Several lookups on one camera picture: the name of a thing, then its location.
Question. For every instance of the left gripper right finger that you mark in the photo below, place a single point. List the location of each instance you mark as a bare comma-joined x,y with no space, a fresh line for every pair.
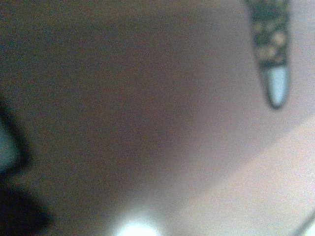
270,37

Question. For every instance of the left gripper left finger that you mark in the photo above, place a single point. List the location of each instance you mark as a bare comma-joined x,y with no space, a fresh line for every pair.
14,211

